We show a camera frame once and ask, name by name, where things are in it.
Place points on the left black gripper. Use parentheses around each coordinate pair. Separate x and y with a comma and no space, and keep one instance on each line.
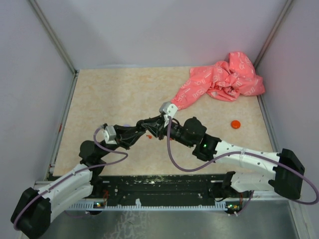
(125,137)

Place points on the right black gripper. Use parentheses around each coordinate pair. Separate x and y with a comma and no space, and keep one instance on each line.
(159,121)

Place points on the orange charging case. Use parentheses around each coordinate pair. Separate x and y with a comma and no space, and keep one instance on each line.
(235,124)

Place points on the black charging case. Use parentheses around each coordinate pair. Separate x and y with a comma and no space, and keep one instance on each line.
(141,126)

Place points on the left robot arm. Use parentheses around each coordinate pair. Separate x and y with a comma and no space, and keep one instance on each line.
(37,209)

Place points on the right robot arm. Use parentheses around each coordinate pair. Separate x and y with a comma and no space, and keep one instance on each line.
(280,172)

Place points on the pink patterned cloth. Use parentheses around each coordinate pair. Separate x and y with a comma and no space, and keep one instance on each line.
(224,81)

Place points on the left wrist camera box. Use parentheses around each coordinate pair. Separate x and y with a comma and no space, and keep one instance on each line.
(109,134)

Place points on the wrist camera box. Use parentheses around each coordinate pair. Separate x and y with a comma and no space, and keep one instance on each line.
(168,109)
(109,134)

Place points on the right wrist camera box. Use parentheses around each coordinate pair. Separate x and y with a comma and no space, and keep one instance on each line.
(168,109)

